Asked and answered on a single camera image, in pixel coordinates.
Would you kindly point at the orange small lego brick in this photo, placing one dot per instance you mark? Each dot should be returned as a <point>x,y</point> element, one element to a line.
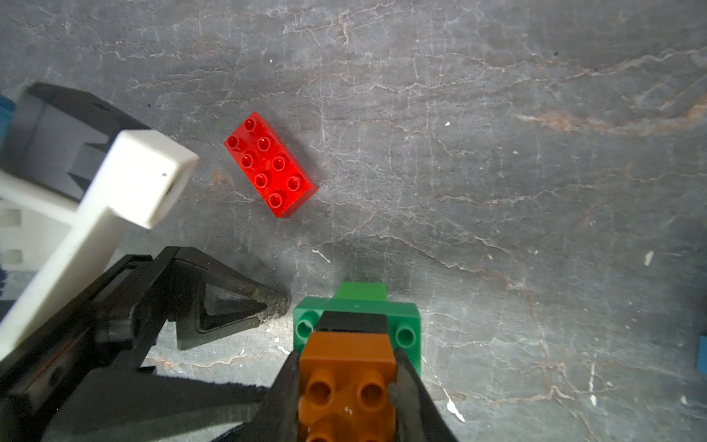
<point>344,380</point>

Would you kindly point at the black small lego brick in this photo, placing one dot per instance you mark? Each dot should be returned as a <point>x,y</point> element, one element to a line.
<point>352,322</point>

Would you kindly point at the red lego brick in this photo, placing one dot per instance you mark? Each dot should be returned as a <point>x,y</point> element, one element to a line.
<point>270,166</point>

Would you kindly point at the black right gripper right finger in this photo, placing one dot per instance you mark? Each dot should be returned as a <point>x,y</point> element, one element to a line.
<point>417,416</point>

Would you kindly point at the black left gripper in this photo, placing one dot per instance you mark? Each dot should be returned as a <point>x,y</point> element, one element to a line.
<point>115,321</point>

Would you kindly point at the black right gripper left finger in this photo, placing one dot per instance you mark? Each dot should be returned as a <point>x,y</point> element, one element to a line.
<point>277,415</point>

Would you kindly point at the bright green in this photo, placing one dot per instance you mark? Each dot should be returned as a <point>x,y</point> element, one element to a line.
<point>362,291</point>

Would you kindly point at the green long lego brick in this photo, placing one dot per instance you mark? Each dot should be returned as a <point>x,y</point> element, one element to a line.
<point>404,321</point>

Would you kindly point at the light blue long lego brick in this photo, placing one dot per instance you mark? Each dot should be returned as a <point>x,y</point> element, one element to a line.
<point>701,359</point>

